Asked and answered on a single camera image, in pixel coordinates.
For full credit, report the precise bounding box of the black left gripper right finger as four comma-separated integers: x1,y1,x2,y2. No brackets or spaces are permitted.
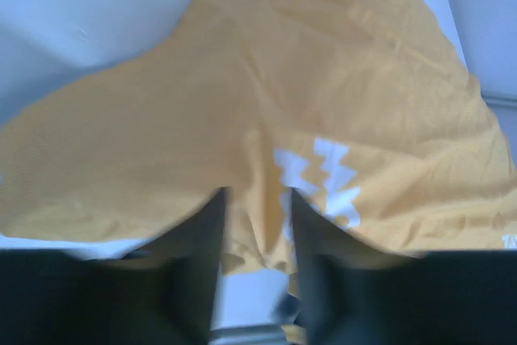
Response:
291,191,516,344

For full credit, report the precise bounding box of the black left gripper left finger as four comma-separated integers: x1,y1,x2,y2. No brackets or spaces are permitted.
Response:
1,188,227,344

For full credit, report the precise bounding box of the blue and yellow pillowcase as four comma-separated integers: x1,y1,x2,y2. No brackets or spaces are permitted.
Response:
0,0,517,345

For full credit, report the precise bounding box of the aluminium mounting rail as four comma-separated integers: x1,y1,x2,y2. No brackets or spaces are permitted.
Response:
209,325,288,345

